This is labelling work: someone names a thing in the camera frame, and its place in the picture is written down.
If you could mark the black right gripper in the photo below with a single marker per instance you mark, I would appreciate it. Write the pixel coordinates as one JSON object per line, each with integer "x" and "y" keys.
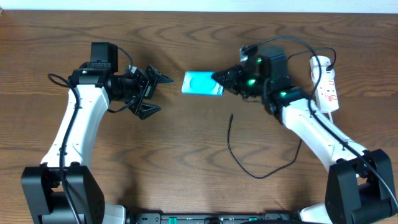
{"x": 236, "y": 73}

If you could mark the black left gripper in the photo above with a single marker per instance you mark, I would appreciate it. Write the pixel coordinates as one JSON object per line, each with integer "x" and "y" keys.
{"x": 144, "y": 90}

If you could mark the silver Galaxy smartphone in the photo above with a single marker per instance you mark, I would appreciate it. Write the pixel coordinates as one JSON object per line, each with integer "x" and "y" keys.
{"x": 201, "y": 83}

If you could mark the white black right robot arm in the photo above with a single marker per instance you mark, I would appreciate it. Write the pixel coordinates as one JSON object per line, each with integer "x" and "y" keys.
{"x": 360, "y": 185}

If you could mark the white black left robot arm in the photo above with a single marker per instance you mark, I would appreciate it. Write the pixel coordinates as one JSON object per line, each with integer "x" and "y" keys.
{"x": 62, "y": 189}

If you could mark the white power strip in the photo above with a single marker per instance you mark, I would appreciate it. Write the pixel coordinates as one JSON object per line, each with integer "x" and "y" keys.
{"x": 326, "y": 95}

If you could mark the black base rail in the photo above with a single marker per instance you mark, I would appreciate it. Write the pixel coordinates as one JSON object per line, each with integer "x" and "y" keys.
{"x": 215, "y": 218}

